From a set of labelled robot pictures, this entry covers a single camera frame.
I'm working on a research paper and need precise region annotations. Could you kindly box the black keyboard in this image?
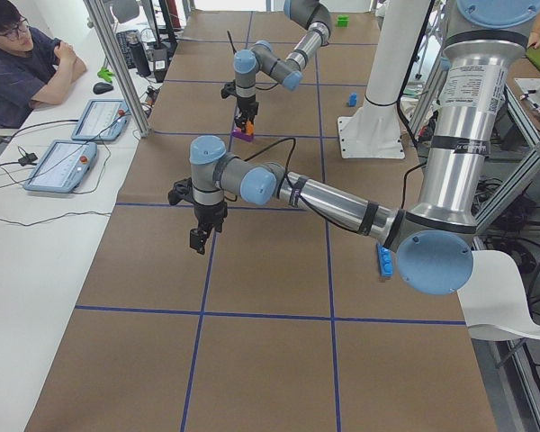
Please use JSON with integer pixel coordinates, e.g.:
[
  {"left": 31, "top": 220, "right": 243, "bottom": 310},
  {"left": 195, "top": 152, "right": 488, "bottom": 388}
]
[{"left": 115, "top": 30, "right": 140, "bottom": 69}]

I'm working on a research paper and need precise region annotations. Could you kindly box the green double stud block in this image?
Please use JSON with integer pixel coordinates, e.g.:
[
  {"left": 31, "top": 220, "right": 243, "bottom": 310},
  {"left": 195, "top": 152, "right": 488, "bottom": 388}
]
[{"left": 336, "top": 14, "right": 349, "bottom": 28}]

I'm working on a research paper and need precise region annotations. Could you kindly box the near teach pendant tablet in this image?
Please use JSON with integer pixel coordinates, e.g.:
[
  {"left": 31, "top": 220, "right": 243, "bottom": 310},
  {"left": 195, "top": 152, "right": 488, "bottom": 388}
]
[{"left": 23, "top": 139, "right": 98, "bottom": 194}]

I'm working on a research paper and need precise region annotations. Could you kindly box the grey aluminium camera post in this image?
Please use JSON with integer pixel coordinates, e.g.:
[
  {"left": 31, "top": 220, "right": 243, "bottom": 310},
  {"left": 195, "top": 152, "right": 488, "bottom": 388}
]
[{"left": 84, "top": 0, "right": 150, "bottom": 138}]

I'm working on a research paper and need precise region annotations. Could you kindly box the purple trapezoid block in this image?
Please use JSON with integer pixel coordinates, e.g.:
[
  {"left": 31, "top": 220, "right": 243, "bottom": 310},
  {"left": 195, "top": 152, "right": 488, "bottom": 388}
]
[{"left": 231, "top": 128, "right": 255, "bottom": 142}]

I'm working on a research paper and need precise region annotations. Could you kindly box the green toy on desk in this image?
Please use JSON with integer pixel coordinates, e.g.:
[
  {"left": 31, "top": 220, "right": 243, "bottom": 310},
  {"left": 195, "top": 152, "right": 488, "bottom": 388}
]
[{"left": 97, "top": 67, "right": 114, "bottom": 84}]

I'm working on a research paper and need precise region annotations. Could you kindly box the far teach pendant tablet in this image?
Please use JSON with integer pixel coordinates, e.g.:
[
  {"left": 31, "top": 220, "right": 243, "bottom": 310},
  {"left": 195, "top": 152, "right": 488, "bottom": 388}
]
[{"left": 71, "top": 99, "right": 130, "bottom": 141}]

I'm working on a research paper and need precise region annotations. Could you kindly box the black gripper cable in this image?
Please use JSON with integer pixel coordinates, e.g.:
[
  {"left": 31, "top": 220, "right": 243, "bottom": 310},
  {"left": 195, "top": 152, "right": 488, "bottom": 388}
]
[
  {"left": 224, "top": 137, "right": 325, "bottom": 217},
  {"left": 225, "top": 29, "right": 280, "bottom": 91}
]

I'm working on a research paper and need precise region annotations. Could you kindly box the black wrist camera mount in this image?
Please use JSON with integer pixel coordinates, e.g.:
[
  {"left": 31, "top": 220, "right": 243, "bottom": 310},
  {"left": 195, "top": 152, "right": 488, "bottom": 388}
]
[
  {"left": 167, "top": 177, "right": 194, "bottom": 206},
  {"left": 220, "top": 80, "right": 237, "bottom": 99}
]

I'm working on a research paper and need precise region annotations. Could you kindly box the teach pendant tablet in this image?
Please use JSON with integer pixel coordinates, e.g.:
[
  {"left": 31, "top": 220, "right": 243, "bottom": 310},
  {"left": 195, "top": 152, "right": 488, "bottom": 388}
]
[
  {"left": 23, "top": 139, "right": 98, "bottom": 194},
  {"left": 71, "top": 99, "right": 130, "bottom": 141}
]

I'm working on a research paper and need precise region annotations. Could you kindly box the black water bottle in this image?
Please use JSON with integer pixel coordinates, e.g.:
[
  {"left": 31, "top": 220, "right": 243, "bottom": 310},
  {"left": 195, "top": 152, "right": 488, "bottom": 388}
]
[{"left": 128, "top": 35, "right": 151, "bottom": 77}]

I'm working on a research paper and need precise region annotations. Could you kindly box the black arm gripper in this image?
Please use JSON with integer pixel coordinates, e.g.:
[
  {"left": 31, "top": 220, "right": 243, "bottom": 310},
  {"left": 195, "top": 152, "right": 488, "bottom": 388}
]
[{"left": 234, "top": 95, "right": 258, "bottom": 131}]

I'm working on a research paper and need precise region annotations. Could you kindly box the orange trapezoid block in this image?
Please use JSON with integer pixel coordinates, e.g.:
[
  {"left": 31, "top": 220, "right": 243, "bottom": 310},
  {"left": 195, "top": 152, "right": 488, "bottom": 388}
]
[{"left": 244, "top": 120, "right": 254, "bottom": 135}]

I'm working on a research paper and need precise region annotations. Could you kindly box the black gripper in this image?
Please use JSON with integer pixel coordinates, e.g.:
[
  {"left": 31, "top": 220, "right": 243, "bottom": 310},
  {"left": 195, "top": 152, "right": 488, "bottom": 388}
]
[{"left": 189, "top": 201, "right": 228, "bottom": 255}]

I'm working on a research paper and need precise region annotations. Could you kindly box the seated person in navy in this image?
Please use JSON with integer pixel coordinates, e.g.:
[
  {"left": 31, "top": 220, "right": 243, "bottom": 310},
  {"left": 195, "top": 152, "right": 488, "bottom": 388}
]
[{"left": 0, "top": 1, "right": 86, "bottom": 129}]

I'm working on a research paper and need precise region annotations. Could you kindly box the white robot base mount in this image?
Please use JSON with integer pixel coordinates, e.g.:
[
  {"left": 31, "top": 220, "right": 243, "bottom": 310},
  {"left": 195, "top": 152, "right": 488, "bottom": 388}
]
[{"left": 337, "top": 0, "right": 432, "bottom": 159}]

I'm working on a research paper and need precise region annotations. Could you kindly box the black computer mouse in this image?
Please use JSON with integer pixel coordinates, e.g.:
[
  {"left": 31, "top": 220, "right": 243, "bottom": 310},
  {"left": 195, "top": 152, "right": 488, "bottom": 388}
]
[{"left": 92, "top": 82, "right": 113, "bottom": 95}]

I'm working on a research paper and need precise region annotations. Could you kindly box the white chair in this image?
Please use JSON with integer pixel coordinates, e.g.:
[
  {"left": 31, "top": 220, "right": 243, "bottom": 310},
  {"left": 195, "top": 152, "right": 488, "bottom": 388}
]
[{"left": 457, "top": 250, "right": 540, "bottom": 341}]

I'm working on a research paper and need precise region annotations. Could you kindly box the long blue studded block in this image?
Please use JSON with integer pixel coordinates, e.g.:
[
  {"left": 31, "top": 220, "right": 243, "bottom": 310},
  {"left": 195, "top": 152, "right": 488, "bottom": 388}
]
[{"left": 376, "top": 243, "right": 394, "bottom": 278}]

